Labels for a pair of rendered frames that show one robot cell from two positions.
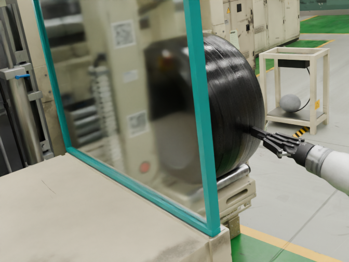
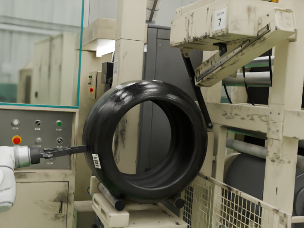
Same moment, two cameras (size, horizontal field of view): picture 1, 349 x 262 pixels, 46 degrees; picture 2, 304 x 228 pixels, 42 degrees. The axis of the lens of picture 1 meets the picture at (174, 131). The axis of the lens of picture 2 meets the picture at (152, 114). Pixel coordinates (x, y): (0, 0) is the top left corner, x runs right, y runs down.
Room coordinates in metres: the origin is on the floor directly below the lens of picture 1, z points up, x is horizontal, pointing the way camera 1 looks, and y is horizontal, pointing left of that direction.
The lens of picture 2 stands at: (2.06, -1.84, 1.39)
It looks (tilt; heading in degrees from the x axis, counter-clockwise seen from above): 3 degrees down; 106
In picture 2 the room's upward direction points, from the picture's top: 4 degrees clockwise
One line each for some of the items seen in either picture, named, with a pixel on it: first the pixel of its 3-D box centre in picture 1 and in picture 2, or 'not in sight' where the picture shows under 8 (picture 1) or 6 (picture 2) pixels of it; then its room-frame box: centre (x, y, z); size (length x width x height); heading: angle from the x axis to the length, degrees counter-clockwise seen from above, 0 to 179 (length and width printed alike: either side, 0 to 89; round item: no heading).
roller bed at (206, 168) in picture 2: not in sight; (192, 155); (1.68, 0.36, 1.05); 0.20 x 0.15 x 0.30; 126
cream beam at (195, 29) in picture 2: not in sight; (218, 28); (1.81, 0.03, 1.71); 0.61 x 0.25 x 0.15; 126
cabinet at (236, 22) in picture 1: (224, 40); not in sight; (6.41, -0.94, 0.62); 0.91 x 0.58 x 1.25; 135
